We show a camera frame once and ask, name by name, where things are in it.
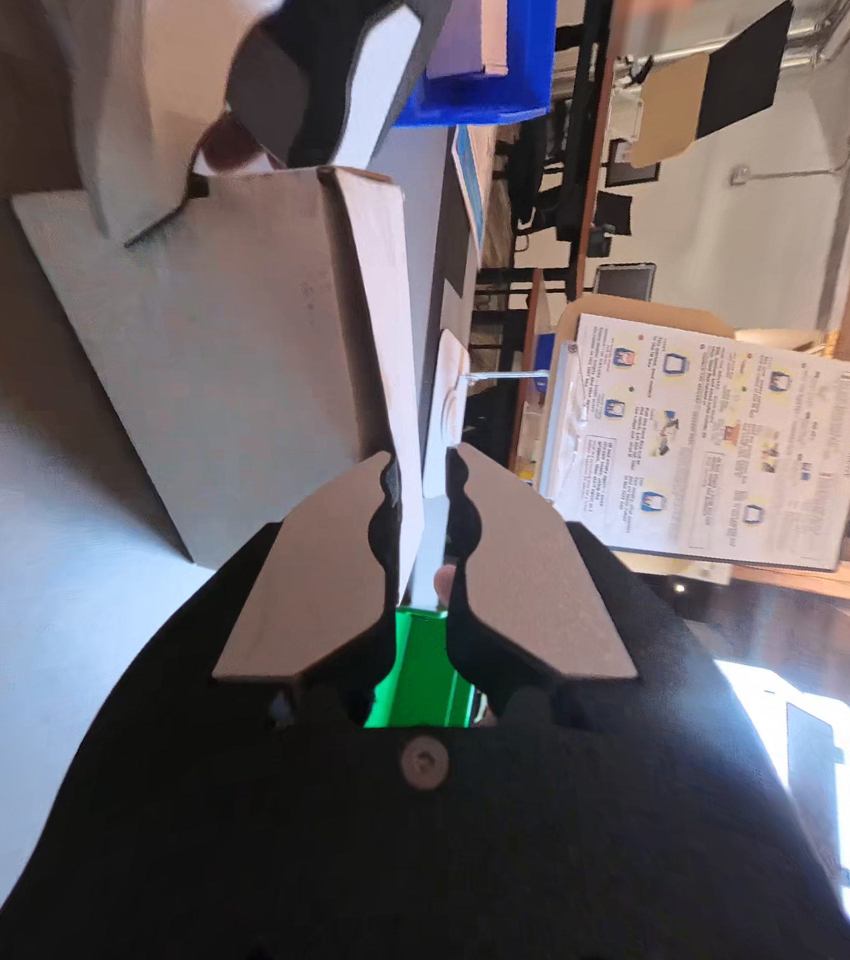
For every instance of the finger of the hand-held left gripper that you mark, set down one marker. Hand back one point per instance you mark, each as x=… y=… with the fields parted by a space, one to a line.
x=320 y=82
x=140 y=97

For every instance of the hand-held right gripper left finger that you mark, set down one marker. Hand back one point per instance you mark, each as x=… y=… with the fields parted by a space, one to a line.
x=312 y=577

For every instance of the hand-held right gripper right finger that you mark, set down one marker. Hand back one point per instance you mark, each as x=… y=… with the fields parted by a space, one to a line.
x=537 y=585

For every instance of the white cardboard box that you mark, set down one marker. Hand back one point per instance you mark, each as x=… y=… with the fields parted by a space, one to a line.
x=245 y=360

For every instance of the pale lavender box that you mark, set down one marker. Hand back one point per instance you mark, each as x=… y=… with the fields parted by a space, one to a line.
x=470 y=37

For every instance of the green plastic bin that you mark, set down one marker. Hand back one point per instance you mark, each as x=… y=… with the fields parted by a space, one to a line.
x=421 y=667

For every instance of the blue plastic bin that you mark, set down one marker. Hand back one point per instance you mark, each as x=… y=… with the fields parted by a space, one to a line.
x=477 y=101

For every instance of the blue-edged flat pad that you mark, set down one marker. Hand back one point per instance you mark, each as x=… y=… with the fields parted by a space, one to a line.
x=470 y=180

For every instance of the white metal rod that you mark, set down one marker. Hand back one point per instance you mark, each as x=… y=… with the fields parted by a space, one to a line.
x=507 y=373

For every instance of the printed instruction sheet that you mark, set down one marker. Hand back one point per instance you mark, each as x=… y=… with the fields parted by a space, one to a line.
x=717 y=450

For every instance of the small dark monitor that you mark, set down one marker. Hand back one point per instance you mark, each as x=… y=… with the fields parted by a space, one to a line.
x=625 y=280

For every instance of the brown and black cardboard panel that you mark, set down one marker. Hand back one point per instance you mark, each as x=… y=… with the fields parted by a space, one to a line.
x=717 y=97

